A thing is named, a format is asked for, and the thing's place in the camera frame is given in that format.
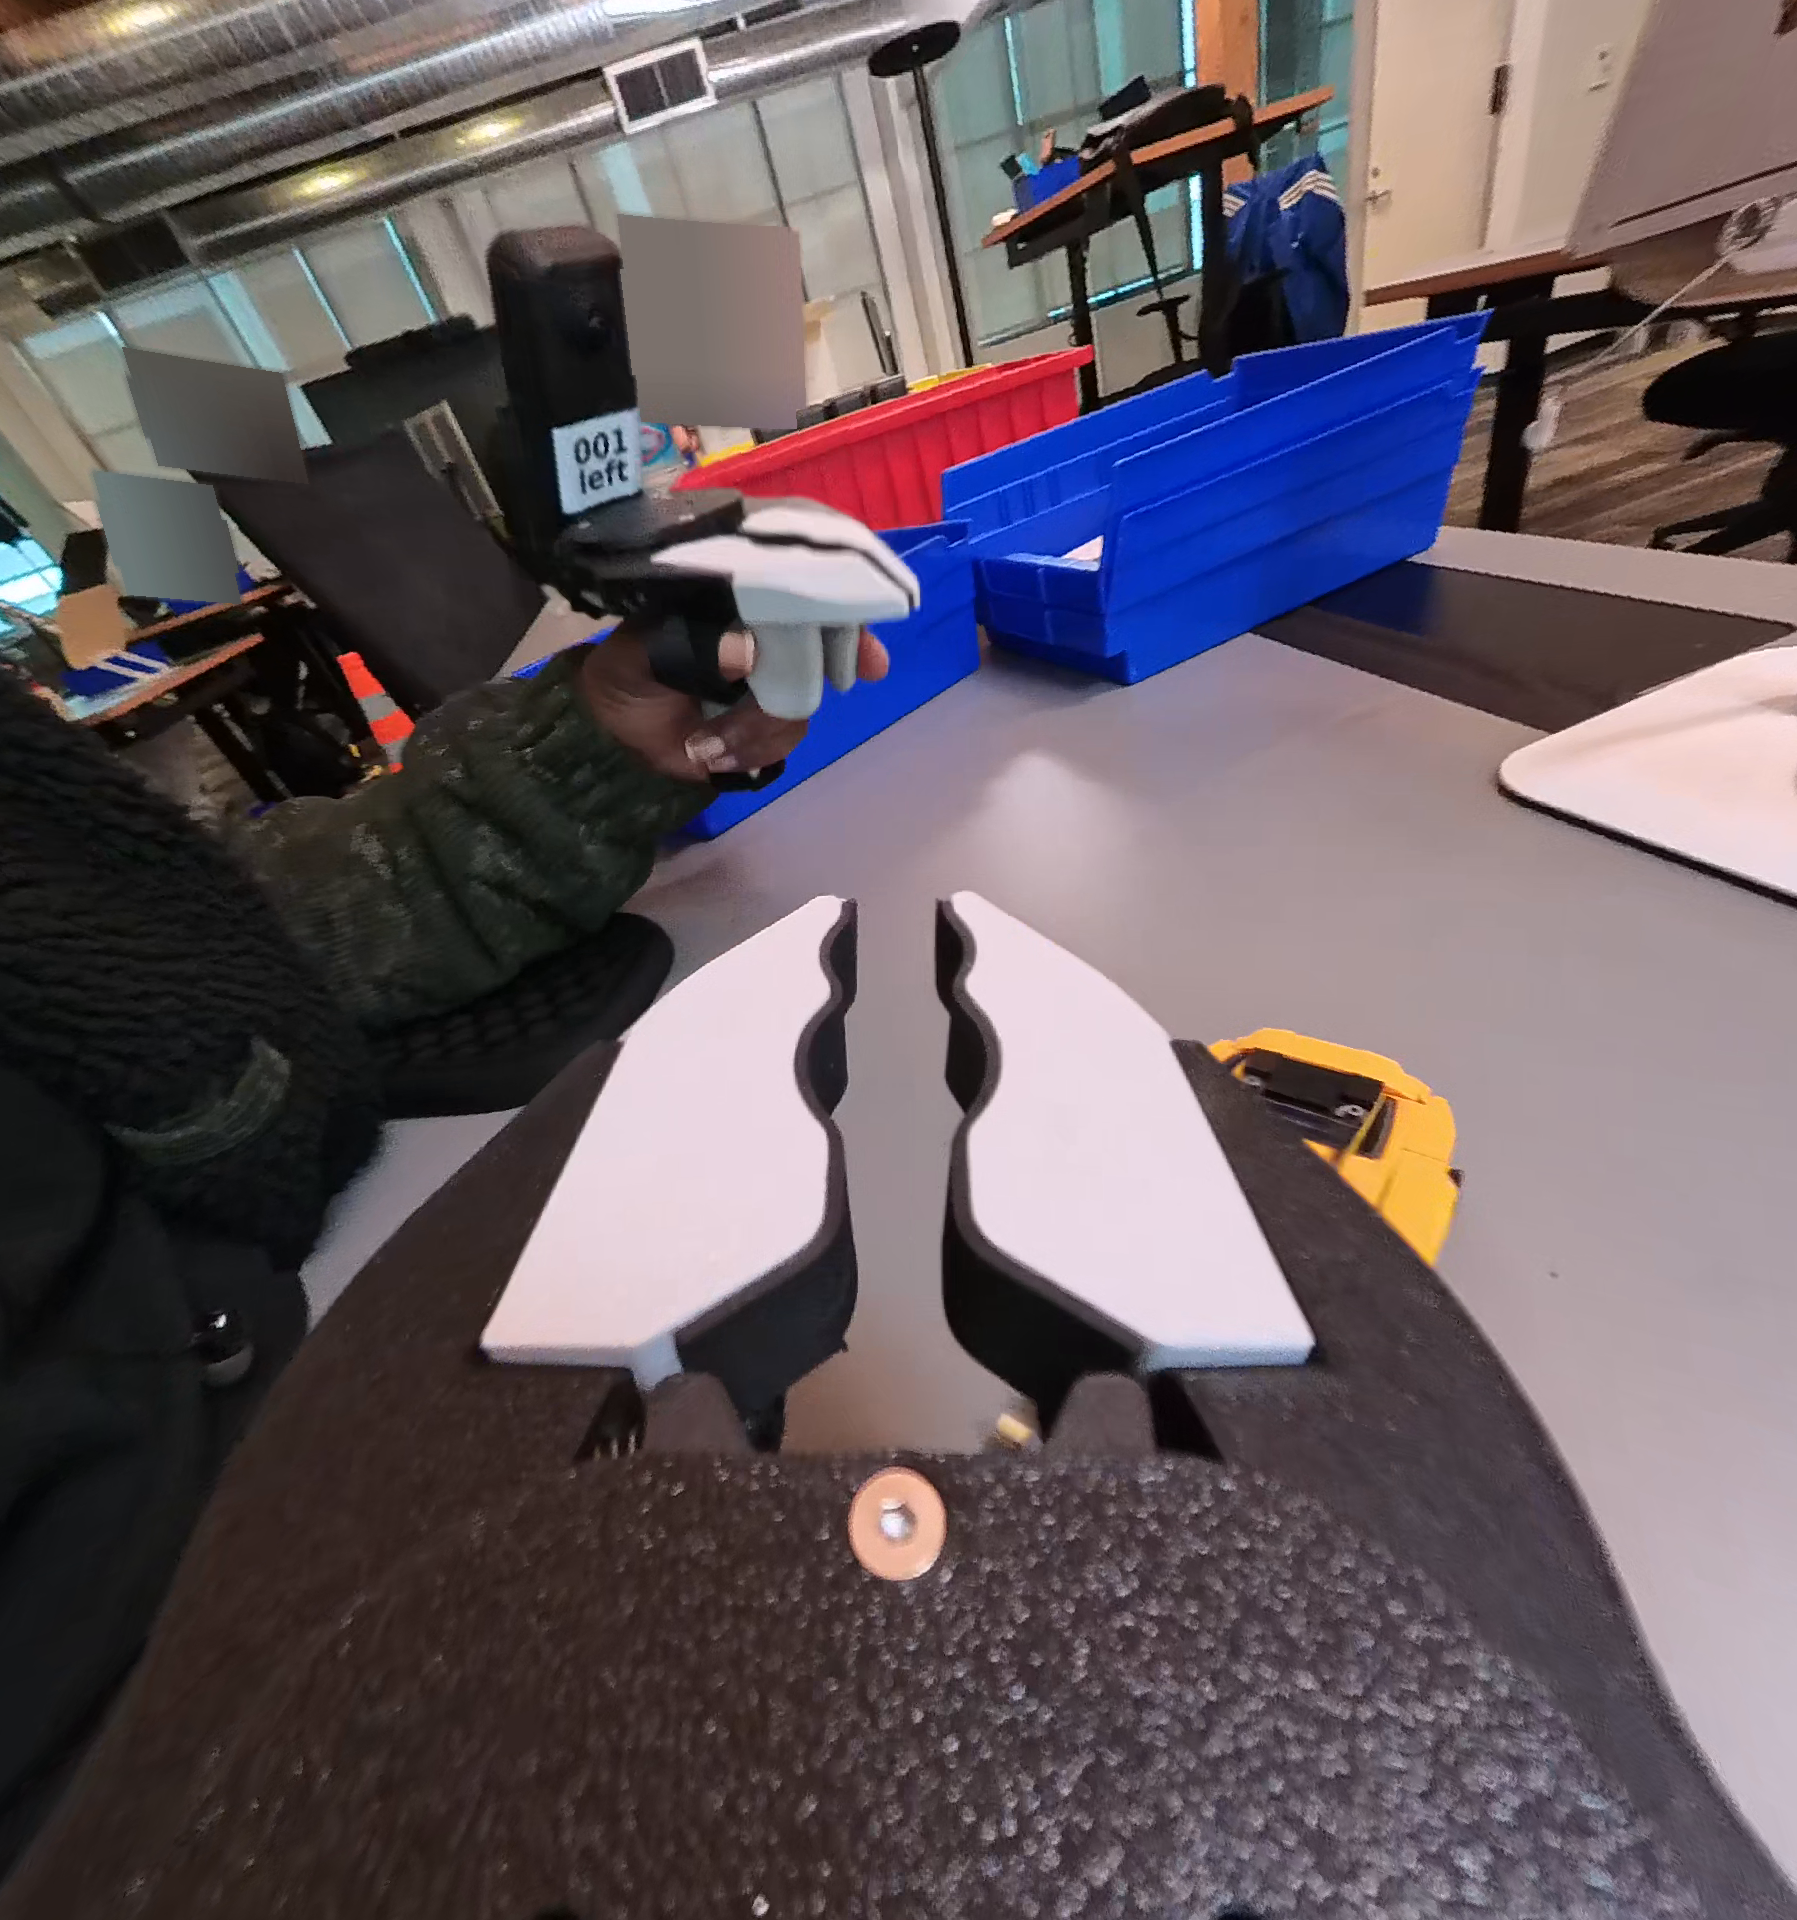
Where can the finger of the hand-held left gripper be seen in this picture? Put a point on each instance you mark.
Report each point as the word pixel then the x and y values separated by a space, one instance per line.
pixel 807 587
pixel 807 525

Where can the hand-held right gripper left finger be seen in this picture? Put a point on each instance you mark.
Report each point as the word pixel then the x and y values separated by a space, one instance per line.
pixel 690 1185

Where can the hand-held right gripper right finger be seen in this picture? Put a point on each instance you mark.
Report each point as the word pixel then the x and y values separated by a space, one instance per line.
pixel 1123 1185

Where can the yellow lego car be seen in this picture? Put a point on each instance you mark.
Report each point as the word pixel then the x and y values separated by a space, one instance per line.
pixel 1376 1185

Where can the person's left forearm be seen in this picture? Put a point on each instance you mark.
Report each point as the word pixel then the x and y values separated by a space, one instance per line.
pixel 462 839

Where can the person's left hand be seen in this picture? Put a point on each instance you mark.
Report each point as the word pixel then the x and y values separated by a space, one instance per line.
pixel 690 720

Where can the red plastic bin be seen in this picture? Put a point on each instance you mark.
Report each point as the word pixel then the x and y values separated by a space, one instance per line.
pixel 912 450

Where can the white wipes canister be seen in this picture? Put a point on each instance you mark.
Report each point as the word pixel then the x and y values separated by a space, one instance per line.
pixel 672 441

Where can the black mesh chair armrest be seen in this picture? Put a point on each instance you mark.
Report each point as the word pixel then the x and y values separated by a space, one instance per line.
pixel 538 1005

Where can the white ceiling vent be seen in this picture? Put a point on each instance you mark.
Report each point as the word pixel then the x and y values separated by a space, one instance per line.
pixel 658 80

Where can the black board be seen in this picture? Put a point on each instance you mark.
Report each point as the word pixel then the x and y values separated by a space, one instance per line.
pixel 372 554

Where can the orange traffic cone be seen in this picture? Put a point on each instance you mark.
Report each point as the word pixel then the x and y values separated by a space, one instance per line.
pixel 363 703

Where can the black floor lamp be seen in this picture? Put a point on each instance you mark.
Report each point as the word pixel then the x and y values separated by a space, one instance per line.
pixel 912 49

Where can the blue striped garment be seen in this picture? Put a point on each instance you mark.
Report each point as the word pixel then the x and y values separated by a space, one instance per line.
pixel 1280 249

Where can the wooden standing desk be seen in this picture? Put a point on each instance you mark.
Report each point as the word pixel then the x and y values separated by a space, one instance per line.
pixel 1293 104

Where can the white book stand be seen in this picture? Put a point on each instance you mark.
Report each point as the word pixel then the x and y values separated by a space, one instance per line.
pixel 1664 778

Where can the white door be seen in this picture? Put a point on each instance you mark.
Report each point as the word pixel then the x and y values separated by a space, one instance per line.
pixel 1438 134

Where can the black office chair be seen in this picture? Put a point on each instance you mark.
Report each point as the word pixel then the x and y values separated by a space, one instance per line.
pixel 1739 392

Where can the silver ceiling duct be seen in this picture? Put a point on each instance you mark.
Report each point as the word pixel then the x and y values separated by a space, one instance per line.
pixel 161 134

